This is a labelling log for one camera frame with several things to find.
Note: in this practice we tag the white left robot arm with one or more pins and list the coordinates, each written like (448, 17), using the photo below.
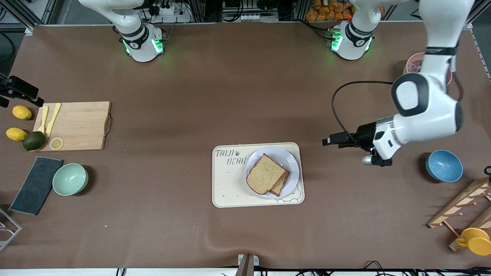
(433, 122)

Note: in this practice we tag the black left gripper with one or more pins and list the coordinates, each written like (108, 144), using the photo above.
(364, 135)

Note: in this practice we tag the aluminium frame rail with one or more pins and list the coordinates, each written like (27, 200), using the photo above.
(479, 15)
(38, 17)

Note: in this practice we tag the white power strip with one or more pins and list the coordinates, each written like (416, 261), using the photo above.
(168, 13)

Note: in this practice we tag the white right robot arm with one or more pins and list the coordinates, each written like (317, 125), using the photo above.
(134, 46)

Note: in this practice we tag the wooden drying rack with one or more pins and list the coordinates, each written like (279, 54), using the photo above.
(456, 209)

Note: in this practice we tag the brown bread slice plain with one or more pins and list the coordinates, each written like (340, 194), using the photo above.
(264, 174)

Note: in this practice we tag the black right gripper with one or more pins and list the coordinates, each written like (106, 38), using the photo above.
(20, 89)

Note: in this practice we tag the mint green bowl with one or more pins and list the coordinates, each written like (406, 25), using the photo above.
(70, 179)

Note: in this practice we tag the cream tray with bear print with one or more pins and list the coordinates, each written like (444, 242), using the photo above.
(230, 184)

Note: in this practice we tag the wooden cutting board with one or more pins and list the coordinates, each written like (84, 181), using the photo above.
(86, 130)

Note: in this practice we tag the pale round plate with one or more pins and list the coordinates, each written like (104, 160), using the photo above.
(284, 157)

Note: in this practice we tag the yellow lemon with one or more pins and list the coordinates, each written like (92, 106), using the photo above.
(16, 134)
(22, 112)

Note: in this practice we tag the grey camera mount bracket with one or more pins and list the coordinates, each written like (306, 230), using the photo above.
(245, 264)

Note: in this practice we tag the yellow cup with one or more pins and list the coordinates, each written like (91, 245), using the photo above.
(477, 241)

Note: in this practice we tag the dark grey cloth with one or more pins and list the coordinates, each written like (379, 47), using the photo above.
(36, 186)

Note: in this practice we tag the pink bowl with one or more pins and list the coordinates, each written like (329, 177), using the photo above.
(412, 63)

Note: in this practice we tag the orange snack packages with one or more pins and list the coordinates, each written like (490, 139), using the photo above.
(330, 9)

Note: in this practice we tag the brown bread slice under egg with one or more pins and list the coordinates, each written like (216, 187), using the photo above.
(280, 186)

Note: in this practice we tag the yellow plastic knife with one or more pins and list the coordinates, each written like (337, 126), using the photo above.
(53, 119)

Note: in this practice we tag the lemon slice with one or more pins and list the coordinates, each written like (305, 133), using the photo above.
(56, 143)

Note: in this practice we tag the yellow plastic fork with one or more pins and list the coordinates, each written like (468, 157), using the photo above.
(45, 115)

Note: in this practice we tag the dark green avocado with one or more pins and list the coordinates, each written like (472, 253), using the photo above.
(33, 141)

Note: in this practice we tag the blue bowl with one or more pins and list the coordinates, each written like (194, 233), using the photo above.
(444, 166)

